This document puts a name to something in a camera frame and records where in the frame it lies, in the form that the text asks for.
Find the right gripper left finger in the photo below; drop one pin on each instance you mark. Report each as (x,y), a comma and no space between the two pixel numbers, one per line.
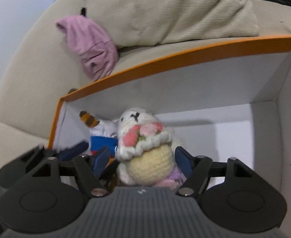
(88,170)

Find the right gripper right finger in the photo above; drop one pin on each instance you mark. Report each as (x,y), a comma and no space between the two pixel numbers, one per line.
(195,169)

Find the orange blue plush keychain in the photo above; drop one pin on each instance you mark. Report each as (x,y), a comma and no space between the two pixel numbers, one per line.
(102,133)

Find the crocheted white bunny doll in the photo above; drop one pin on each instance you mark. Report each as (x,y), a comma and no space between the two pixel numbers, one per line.
(146,151)

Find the orange cardboard storage box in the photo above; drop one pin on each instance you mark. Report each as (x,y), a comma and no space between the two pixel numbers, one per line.
(226,99)

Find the beige fabric sofa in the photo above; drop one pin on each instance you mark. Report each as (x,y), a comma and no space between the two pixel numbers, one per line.
(42,70)

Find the pink crumpled garment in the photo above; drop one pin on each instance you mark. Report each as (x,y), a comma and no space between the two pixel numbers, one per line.
(91,44)

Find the beige sofa cushion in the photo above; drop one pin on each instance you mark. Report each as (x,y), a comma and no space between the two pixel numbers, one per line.
(152,22)

